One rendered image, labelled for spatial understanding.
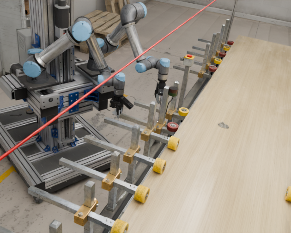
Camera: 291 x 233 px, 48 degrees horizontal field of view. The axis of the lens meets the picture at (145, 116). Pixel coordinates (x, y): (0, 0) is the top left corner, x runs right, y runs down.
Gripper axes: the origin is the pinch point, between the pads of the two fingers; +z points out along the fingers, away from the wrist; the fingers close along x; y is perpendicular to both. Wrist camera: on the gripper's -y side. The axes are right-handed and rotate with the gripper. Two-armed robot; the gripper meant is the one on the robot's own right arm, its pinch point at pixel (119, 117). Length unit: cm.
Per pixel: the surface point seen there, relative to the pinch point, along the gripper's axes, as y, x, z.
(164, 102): -32.3, -2.3, -22.1
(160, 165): -52, 53, -14
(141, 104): -7.4, -23.5, -2.0
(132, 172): -34, 48, 3
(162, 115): -32.8, -2.3, -11.6
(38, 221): 38, 53, 83
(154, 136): -38.0, 26.5, -13.2
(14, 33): 216, -127, 16
